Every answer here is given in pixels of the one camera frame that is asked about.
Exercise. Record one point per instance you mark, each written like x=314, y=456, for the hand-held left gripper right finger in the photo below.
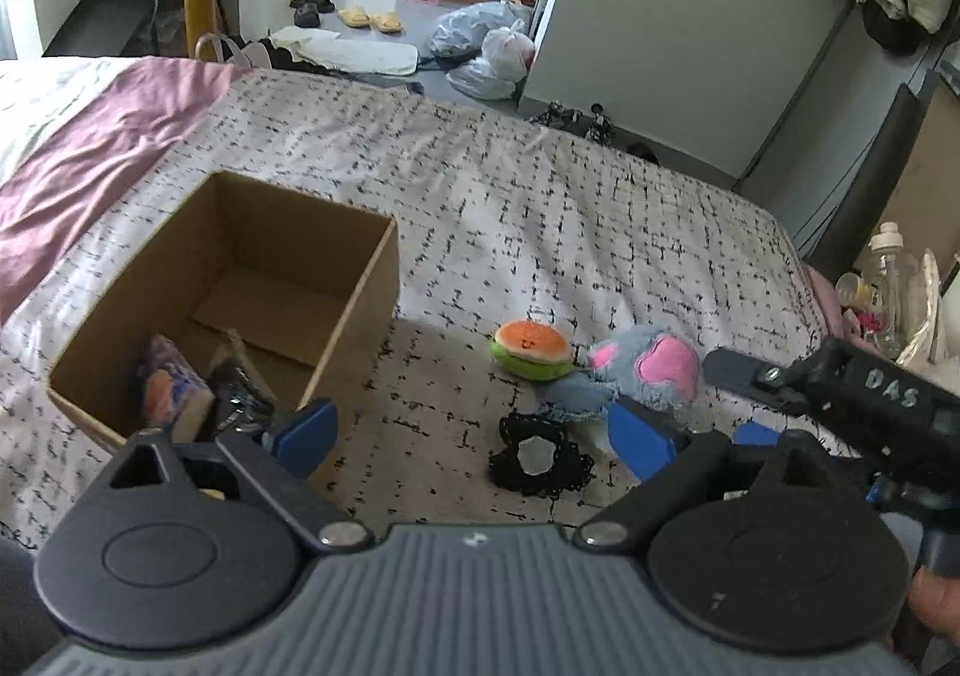
x=637, y=440

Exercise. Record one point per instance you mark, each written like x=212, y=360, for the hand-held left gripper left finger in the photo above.
x=307, y=432

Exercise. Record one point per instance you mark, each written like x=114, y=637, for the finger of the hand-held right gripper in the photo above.
x=757, y=434
x=739, y=368

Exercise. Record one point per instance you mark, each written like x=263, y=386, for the grey plush toy pink ears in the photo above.
x=645, y=357

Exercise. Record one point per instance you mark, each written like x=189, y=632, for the black lace scrunchie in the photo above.
x=510, y=440

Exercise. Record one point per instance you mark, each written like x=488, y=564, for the burger plush toy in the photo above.
x=529, y=346

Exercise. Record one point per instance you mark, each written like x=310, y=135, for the brown cardboard box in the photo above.
x=247, y=233

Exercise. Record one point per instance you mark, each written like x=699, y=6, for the dark soft item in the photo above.
x=236, y=383

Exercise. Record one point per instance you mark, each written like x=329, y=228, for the person's right hand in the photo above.
x=937, y=608

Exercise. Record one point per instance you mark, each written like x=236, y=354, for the translucent plastic bag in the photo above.
x=926, y=316

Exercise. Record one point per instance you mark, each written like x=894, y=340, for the clear plastic bottle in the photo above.
x=891, y=293

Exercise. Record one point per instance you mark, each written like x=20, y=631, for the pink bed sheet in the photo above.
x=825, y=293

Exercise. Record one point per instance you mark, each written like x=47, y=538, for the small baby bottle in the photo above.
x=851, y=289

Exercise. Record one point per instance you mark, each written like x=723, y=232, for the black leaning board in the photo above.
x=877, y=181

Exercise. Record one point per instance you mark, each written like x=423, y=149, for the small black floor item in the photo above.
x=643, y=152

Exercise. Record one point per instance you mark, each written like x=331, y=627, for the wooden board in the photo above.
x=930, y=173

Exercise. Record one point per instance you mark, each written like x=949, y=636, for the white black printed blanket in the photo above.
x=525, y=196

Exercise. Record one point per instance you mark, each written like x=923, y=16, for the mauve bed sheet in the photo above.
x=112, y=143

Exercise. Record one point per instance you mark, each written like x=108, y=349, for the black clothes on floor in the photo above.
x=281, y=54

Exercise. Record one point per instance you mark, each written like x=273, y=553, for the white floor mat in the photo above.
x=352, y=49

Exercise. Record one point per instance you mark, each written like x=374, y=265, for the clear plastic bag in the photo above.
x=480, y=82

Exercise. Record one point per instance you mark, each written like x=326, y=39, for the white plastic bag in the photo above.
x=506, y=53

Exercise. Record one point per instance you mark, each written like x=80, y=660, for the black slipper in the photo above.
x=306, y=15
x=315, y=0

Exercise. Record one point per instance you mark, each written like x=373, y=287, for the yellow slipper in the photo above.
x=388, y=23
x=354, y=17

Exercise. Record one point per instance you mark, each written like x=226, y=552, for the pale grey bed sheet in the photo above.
x=37, y=98

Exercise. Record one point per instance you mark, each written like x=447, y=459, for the grey plastic bag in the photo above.
x=469, y=27

